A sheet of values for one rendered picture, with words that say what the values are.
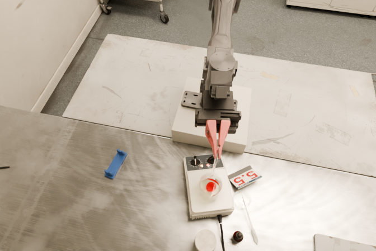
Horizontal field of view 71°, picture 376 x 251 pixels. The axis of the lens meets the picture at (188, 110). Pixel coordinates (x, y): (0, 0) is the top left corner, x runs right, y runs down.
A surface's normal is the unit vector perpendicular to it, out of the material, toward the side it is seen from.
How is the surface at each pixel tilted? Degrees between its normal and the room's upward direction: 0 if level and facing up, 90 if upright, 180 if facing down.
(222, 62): 3
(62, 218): 0
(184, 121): 4
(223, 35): 16
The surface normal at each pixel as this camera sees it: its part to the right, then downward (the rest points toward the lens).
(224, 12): 0.00, -0.28
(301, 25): 0.00, -0.54
